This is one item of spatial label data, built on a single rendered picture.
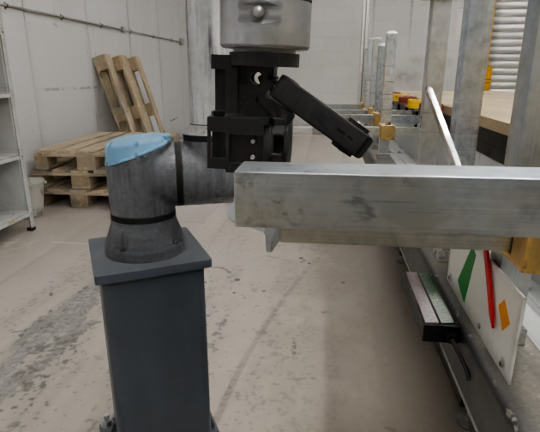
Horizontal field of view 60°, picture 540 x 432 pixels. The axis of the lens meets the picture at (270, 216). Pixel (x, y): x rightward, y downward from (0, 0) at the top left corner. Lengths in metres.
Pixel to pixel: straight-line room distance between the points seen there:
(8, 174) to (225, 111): 3.07
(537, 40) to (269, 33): 0.27
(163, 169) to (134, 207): 0.11
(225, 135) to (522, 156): 0.31
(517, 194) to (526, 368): 0.37
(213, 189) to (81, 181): 2.87
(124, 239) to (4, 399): 0.88
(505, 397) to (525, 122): 0.28
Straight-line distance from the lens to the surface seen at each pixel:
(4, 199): 3.57
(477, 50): 0.80
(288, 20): 0.46
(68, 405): 1.72
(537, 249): 0.52
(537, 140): 0.57
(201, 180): 1.05
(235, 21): 0.47
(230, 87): 0.49
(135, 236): 1.08
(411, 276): 0.77
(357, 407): 1.62
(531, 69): 0.56
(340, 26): 8.27
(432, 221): 0.25
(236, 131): 0.47
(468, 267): 0.68
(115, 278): 1.05
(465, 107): 0.80
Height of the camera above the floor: 1.01
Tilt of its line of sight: 17 degrees down
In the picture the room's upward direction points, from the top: straight up
